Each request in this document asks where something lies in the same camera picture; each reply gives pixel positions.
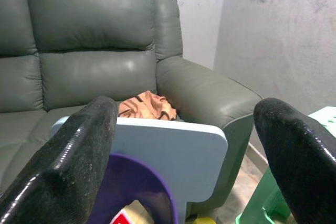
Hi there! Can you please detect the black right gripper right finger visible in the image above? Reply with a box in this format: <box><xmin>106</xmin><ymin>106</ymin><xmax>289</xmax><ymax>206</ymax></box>
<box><xmin>253</xmin><ymin>97</ymin><xmax>336</xmax><ymax>224</ymax></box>

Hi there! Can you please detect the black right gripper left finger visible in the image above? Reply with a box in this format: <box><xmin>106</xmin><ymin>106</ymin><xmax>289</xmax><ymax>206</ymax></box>
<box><xmin>0</xmin><ymin>95</ymin><xmax>119</xmax><ymax>224</ymax></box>

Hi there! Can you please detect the purple inner bin bucket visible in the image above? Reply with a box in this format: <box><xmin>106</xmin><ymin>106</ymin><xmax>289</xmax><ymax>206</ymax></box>
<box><xmin>86</xmin><ymin>152</ymin><xmax>180</xmax><ymax>224</ymax></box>

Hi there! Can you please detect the brown cardboard trash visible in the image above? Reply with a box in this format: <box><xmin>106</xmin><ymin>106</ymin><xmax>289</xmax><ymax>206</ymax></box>
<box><xmin>123</xmin><ymin>199</ymin><xmax>159</xmax><ymax>224</ymax></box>

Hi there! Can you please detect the light blue rubbish bin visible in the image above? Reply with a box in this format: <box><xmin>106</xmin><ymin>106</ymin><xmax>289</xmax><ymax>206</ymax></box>
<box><xmin>49</xmin><ymin>115</ymin><xmax>229</xmax><ymax>220</ymax></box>

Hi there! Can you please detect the green plastic stool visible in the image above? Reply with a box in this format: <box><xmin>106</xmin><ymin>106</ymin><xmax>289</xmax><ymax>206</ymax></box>
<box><xmin>234</xmin><ymin>105</ymin><xmax>336</xmax><ymax>224</ymax></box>

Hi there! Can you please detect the red white packet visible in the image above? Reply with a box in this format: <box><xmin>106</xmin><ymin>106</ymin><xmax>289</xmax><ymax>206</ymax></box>
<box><xmin>110</xmin><ymin>209</ymin><xmax>138</xmax><ymax>224</ymax></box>

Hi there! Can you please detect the crumpled brown paper bag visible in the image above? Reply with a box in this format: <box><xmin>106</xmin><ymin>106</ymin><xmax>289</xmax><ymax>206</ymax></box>
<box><xmin>118</xmin><ymin>90</ymin><xmax>177</xmax><ymax>121</ymax></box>

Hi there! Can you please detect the yellow plastic item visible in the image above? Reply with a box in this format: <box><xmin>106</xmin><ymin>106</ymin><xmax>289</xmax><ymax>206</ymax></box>
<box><xmin>195</xmin><ymin>216</ymin><xmax>217</xmax><ymax>224</ymax></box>

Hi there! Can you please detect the green leather sofa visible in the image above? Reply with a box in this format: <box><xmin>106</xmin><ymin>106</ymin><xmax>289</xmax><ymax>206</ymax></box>
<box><xmin>0</xmin><ymin>0</ymin><xmax>264</xmax><ymax>210</ymax></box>

